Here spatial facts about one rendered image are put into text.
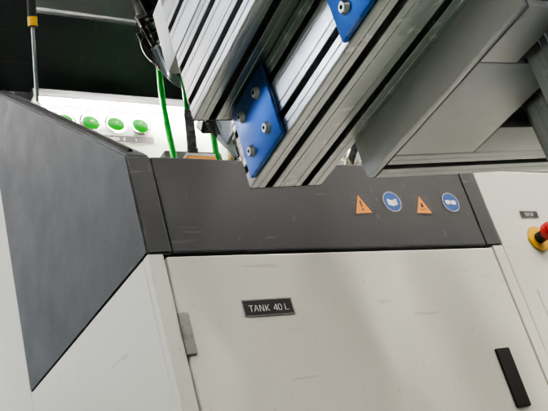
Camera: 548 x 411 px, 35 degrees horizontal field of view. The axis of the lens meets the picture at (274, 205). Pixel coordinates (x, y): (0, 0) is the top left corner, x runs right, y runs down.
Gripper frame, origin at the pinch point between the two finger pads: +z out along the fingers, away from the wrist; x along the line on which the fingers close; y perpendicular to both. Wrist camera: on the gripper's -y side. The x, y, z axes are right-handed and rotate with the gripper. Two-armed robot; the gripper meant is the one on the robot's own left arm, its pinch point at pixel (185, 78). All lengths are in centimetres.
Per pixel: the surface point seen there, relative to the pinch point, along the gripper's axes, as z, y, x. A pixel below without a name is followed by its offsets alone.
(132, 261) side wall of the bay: 12.7, 39.3, -21.8
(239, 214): 15.7, 34.5, -4.9
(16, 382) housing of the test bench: 39, -4, -55
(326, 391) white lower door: 39, 52, -6
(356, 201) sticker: 26.3, 25.9, 14.3
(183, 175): 7.0, 32.3, -9.5
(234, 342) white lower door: 26, 50, -14
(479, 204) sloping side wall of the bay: 42, 18, 37
